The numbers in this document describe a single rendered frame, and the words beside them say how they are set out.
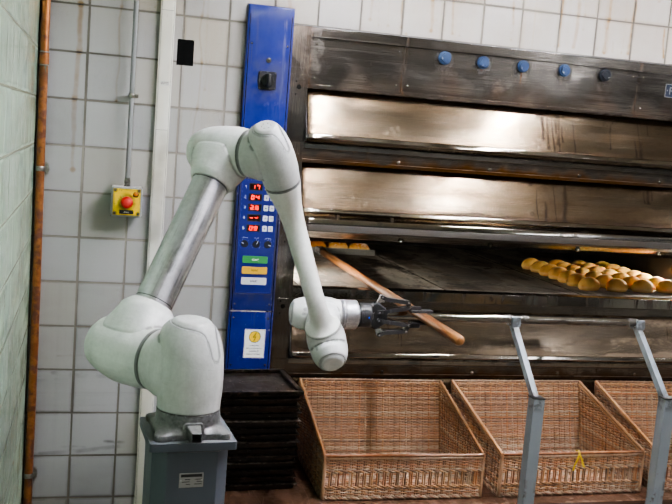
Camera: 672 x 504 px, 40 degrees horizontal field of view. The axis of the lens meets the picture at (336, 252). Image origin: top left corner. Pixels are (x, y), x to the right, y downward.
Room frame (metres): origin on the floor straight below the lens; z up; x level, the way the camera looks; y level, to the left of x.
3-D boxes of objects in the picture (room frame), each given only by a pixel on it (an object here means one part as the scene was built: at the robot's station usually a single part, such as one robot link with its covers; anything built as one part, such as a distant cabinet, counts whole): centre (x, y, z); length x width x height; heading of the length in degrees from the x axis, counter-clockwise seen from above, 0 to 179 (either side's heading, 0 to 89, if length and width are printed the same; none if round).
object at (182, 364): (2.18, 0.34, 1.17); 0.18 x 0.16 x 0.22; 60
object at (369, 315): (2.79, -0.13, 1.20); 0.09 x 0.07 x 0.08; 104
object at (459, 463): (3.11, -0.22, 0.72); 0.56 x 0.49 x 0.28; 104
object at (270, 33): (4.14, 0.53, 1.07); 1.93 x 0.16 x 2.15; 15
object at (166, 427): (2.16, 0.32, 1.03); 0.22 x 0.18 x 0.06; 19
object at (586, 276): (4.09, -1.17, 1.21); 0.61 x 0.48 x 0.06; 15
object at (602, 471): (3.26, -0.80, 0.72); 0.56 x 0.49 x 0.28; 106
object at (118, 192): (3.09, 0.71, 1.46); 0.10 x 0.07 x 0.10; 105
